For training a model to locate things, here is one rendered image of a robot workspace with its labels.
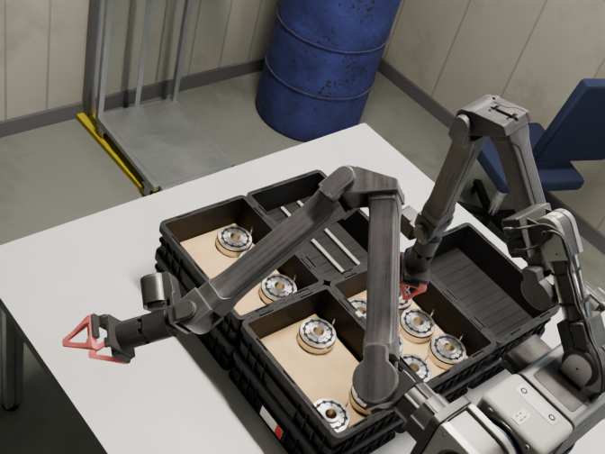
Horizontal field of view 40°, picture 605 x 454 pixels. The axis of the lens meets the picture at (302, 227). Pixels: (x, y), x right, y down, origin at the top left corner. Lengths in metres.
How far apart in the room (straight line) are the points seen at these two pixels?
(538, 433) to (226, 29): 3.40
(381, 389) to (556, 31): 3.14
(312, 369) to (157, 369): 0.42
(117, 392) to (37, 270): 0.47
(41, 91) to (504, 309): 2.37
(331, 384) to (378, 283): 0.77
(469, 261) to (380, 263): 1.24
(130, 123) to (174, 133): 0.21
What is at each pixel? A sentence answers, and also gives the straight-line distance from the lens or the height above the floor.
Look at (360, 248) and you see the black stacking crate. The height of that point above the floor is 0.83.
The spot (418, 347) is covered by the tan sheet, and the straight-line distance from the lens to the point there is 2.40.
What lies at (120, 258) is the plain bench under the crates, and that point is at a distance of 2.57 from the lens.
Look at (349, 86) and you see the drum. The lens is 4.20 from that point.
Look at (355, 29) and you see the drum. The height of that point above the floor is 0.69.
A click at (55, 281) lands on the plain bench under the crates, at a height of 0.70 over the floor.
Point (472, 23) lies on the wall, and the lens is 4.64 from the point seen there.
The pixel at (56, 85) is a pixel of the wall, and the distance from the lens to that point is 4.07.
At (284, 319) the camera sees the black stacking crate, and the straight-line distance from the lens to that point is 2.27.
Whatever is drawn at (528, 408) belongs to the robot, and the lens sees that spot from 1.44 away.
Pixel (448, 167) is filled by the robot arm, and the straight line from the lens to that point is 1.84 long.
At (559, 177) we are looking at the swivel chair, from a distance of 3.94.
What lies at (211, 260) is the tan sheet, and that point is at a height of 0.83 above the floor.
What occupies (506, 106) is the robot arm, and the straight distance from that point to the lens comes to 1.71.
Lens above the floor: 2.55
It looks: 41 degrees down
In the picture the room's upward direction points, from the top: 18 degrees clockwise
